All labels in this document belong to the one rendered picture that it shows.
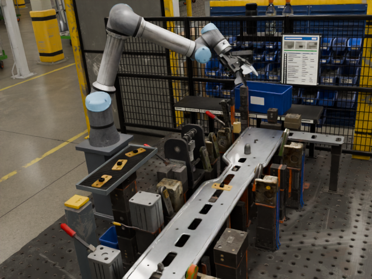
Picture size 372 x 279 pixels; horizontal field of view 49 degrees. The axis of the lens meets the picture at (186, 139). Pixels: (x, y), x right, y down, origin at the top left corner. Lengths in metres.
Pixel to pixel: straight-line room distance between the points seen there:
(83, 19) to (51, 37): 4.82
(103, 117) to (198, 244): 0.81
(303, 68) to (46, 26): 7.36
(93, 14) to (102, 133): 2.62
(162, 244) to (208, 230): 0.18
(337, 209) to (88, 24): 3.23
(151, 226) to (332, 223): 0.94
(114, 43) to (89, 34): 2.55
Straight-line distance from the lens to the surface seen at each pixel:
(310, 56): 2.49
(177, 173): 1.72
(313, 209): 2.16
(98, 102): 1.92
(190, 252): 1.40
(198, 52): 1.89
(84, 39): 4.61
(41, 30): 9.35
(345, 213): 2.16
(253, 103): 2.44
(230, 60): 2.04
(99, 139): 1.97
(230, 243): 1.38
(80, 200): 1.45
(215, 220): 1.54
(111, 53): 2.01
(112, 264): 1.33
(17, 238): 3.51
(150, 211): 1.46
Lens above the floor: 1.89
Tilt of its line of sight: 24 degrees down
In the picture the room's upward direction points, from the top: 5 degrees counter-clockwise
